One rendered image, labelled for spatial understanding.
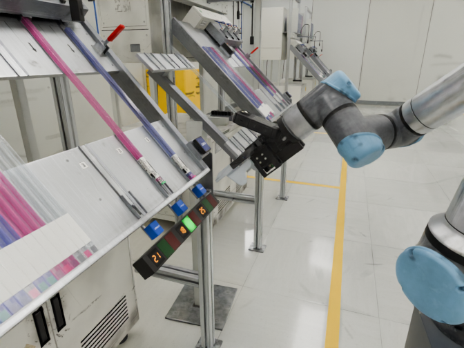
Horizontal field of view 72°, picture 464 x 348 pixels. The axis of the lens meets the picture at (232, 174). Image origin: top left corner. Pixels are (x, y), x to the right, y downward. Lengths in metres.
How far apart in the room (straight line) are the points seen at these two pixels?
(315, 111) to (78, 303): 0.84
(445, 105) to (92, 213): 0.65
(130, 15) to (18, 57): 1.16
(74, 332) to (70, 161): 0.60
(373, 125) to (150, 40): 1.41
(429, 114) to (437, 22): 7.71
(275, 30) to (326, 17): 3.16
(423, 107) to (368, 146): 0.13
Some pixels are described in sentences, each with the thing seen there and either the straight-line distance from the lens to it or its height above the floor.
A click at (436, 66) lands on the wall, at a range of 8.38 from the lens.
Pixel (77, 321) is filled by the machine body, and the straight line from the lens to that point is 1.13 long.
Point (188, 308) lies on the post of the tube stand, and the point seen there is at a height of 0.01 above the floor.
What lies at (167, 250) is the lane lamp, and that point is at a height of 0.65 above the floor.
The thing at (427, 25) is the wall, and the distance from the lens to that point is 8.35.
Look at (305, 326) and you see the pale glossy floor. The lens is 1.48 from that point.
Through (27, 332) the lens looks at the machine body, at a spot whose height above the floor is 0.40.
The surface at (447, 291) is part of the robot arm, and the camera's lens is 0.55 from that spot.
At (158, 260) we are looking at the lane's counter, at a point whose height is 0.65.
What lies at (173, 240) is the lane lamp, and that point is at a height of 0.65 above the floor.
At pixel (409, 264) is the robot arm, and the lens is 0.57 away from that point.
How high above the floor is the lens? 1.03
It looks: 20 degrees down
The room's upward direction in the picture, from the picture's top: straight up
